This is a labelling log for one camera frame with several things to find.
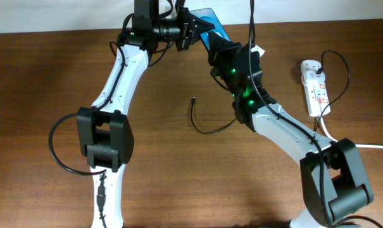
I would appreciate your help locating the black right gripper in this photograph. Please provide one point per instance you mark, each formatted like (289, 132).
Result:
(223, 49)

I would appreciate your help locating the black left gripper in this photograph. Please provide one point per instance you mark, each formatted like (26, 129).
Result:
(189, 30)

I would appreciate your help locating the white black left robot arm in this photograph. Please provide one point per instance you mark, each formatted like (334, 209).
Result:
(105, 136)

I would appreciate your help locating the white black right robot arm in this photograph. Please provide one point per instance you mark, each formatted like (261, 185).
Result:
(334, 181)

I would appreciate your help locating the white USB charger adapter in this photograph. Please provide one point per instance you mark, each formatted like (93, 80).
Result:
(309, 72)

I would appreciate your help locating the white power strip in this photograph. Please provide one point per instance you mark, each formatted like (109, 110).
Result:
(317, 99)

